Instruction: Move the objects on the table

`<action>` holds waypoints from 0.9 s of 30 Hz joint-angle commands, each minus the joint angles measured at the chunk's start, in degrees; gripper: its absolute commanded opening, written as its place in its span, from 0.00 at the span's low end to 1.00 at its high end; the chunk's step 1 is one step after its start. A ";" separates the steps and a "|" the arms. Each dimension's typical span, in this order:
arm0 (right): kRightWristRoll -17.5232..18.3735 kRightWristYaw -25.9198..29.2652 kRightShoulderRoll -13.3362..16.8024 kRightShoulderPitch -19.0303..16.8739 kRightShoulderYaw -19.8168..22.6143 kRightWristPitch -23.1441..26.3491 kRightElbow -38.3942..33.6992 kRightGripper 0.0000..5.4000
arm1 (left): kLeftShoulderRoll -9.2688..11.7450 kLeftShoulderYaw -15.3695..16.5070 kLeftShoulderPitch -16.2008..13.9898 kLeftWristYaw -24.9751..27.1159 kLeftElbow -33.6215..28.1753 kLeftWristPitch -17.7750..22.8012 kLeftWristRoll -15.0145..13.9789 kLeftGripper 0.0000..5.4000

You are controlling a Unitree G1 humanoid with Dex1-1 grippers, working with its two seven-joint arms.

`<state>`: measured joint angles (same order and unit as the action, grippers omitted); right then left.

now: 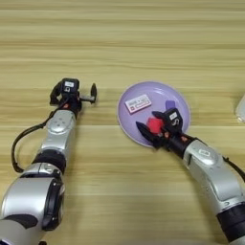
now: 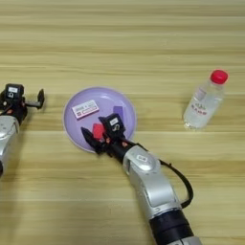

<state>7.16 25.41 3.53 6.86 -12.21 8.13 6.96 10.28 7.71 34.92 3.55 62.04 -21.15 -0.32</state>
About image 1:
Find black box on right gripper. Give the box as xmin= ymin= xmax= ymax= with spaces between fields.
xmin=164 ymin=107 xmax=185 ymax=133

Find clear bottle with red cap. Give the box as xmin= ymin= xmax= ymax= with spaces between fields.
xmin=234 ymin=94 xmax=245 ymax=123

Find purple rectangular block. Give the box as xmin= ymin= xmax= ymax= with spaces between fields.
xmin=165 ymin=100 xmax=177 ymax=113

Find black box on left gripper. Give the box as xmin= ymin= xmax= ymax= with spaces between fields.
xmin=60 ymin=78 xmax=80 ymax=95

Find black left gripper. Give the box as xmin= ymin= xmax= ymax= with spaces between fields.
xmin=49 ymin=80 xmax=98 ymax=118

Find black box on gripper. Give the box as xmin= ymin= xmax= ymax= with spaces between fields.
xmin=164 ymin=107 xmax=185 ymax=133
xmin=60 ymin=78 xmax=80 ymax=95

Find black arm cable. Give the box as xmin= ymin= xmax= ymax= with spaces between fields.
xmin=11 ymin=101 xmax=65 ymax=174
xmin=222 ymin=156 xmax=245 ymax=183

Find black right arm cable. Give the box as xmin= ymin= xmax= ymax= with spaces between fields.
xmin=222 ymin=156 xmax=245 ymax=183

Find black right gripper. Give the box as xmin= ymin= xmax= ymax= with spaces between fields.
xmin=135 ymin=110 xmax=197 ymax=159

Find red cube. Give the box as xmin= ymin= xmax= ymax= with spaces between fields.
xmin=146 ymin=117 xmax=166 ymax=135

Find small white red card box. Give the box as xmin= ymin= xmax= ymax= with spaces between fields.
xmin=123 ymin=93 xmax=152 ymax=115

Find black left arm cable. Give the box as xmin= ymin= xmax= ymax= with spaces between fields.
xmin=11 ymin=101 xmax=65 ymax=174

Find purple round plate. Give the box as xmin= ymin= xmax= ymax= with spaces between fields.
xmin=117 ymin=80 xmax=191 ymax=148

